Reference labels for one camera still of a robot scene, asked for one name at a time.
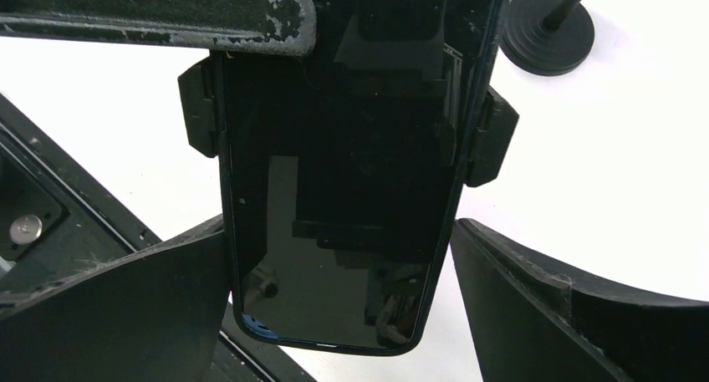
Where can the black phone stand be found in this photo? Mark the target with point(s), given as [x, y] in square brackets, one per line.
[490, 141]
[547, 37]

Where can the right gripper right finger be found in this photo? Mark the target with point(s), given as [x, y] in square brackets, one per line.
[535, 318]

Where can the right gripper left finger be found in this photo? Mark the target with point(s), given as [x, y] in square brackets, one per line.
[153, 315]

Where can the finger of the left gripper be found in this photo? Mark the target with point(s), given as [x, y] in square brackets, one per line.
[280, 27]

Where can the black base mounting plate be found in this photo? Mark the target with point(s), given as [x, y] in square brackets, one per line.
[56, 221]

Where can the black phone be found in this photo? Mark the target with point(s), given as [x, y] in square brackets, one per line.
[342, 170]

